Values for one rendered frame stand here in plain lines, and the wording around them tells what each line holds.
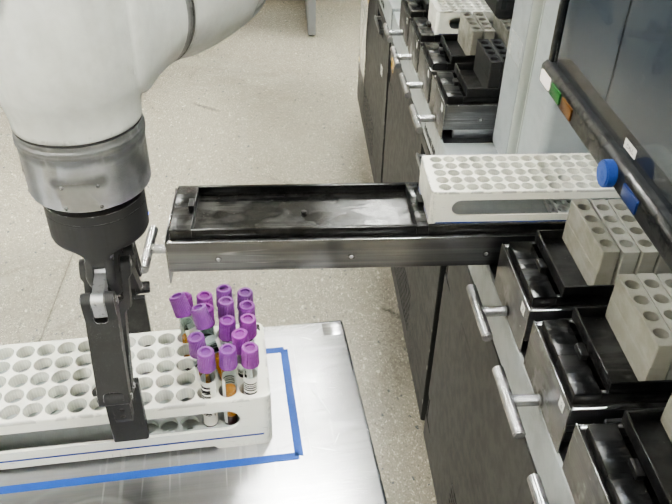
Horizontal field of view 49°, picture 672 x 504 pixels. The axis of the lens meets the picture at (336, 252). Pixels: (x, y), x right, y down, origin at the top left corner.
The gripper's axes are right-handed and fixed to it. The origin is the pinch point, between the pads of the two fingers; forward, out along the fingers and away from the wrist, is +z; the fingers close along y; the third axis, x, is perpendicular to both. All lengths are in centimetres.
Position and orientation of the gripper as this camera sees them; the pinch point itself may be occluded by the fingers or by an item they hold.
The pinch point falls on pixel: (132, 376)
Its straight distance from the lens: 71.4
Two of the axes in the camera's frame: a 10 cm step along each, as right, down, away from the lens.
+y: 1.5, 5.9, -7.9
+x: 9.9, -0.8, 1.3
